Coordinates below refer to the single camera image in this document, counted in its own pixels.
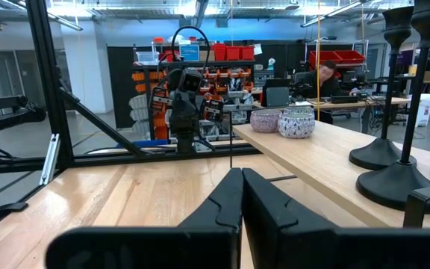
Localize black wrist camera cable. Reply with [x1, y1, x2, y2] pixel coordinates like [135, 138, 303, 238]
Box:
[169, 25, 211, 75]

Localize person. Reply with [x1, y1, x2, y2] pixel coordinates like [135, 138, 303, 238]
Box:
[293, 59, 361, 124]

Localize white building column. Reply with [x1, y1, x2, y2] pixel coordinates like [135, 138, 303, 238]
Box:
[60, 20, 114, 114]

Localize yellow hanging cable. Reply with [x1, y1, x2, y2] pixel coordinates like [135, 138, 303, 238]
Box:
[314, 0, 322, 122]

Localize black diagonal frame strut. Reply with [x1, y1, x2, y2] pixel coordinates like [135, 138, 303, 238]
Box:
[60, 87, 147, 156]

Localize dark grey laptop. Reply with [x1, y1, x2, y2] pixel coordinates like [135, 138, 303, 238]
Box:
[261, 78, 292, 109]

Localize pink patterned candle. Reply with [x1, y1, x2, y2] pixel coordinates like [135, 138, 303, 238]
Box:
[249, 108, 284, 134]

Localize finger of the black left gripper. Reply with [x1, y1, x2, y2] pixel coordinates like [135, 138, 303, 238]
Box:
[151, 87, 170, 112]
[200, 99, 224, 121]

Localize grey double door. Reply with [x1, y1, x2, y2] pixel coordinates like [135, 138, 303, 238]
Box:
[0, 49, 48, 109]

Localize wooden riser shelf black legs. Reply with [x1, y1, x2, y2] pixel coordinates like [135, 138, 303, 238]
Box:
[228, 110, 430, 229]

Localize large red storage bin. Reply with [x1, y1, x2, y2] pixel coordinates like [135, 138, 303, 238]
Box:
[308, 50, 343, 69]
[333, 49, 366, 65]

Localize clear plastic box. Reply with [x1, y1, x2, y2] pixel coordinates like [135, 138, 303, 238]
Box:
[135, 51, 161, 67]

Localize white blue patterned candle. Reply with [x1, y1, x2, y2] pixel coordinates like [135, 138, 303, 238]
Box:
[277, 112, 317, 140]

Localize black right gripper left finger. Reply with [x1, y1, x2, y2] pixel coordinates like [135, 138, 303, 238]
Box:
[45, 167, 244, 269]

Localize blue sign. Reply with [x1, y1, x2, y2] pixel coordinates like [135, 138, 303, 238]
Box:
[179, 44, 201, 63]

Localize red and grey bin rack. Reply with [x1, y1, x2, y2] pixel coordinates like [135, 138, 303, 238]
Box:
[128, 59, 257, 143]

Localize white trash bin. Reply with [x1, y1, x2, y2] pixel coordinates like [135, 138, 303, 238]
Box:
[415, 93, 430, 129]

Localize black frame post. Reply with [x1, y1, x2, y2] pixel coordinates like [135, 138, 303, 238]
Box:
[25, 0, 75, 171]

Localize silver corner bracket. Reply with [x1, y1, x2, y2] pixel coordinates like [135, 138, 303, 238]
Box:
[38, 133, 62, 187]

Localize blue grey patterned candle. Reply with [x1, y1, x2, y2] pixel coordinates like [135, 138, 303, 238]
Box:
[283, 105, 316, 117]

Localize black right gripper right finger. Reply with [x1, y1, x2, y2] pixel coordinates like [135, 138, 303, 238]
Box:
[242, 167, 430, 269]

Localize purple sign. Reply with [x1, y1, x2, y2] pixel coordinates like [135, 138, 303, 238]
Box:
[399, 49, 414, 75]

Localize black candlestick holder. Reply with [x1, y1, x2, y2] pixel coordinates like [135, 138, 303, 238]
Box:
[348, 5, 417, 172]
[355, 0, 430, 215]

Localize black plastic clip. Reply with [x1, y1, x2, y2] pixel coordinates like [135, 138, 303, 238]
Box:
[0, 201, 30, 222]

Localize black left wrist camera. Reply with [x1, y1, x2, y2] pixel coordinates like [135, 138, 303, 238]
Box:
[177, 68, 204, 93]

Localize wooden office desk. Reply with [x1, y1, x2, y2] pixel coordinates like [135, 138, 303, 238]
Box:
[252, 96, 413, 135]

